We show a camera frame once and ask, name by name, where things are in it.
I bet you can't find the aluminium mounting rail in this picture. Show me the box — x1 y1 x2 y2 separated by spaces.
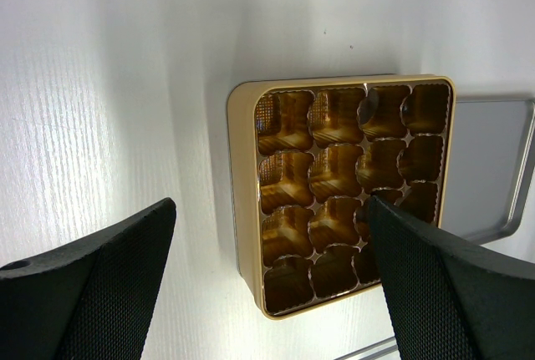
336 337 398 360

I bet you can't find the gold chocolate box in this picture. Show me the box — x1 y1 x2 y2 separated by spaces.
227 74 456 320

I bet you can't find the silver tin lid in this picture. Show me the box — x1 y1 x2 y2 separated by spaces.
441 97 534 244

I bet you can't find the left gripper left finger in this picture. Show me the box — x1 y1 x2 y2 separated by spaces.
1 198 176 359

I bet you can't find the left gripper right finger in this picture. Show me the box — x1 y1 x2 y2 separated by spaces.
369 196 534 359

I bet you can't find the dark chocolate piece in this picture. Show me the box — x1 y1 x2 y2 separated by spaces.
359 89 380 125

